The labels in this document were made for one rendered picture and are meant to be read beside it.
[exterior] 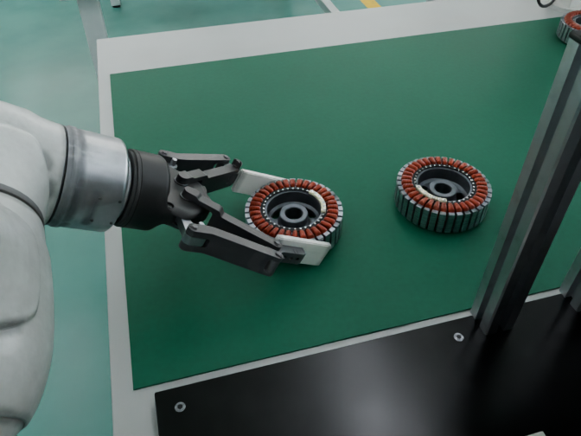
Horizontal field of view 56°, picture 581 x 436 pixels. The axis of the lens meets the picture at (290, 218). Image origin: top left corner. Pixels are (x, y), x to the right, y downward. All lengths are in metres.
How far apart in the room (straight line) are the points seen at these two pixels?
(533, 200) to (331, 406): 0.23
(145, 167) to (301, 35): 0.64
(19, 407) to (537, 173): 0.38
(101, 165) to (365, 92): 0.53
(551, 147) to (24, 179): 0.38
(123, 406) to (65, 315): 1.10
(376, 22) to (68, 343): 1.08
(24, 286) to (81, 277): 1.34
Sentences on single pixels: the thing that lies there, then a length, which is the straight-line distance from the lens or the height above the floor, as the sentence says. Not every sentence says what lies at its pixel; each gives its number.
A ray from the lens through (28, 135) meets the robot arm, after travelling 0.47.
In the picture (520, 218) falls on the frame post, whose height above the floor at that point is 0.90.
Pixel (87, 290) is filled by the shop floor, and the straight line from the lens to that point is 1.66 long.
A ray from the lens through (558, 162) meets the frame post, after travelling 0.42.
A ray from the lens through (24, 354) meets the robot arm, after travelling 0.36.
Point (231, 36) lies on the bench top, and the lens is 1.10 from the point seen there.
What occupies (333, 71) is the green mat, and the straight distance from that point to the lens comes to 0.97.
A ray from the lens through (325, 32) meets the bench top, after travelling 1.11.
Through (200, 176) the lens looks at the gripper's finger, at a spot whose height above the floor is 0.84.
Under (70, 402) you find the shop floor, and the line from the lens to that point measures 1.46.
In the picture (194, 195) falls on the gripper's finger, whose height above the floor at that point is 0.86.
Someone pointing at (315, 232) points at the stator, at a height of 0.79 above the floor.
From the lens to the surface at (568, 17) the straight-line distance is 1.19.
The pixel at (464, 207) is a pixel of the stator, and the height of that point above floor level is 0.79.
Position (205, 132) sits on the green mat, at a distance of 0.81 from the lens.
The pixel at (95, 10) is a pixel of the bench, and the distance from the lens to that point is 1.53.
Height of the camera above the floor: 1.20
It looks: 43 degrees down
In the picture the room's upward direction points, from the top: straight up
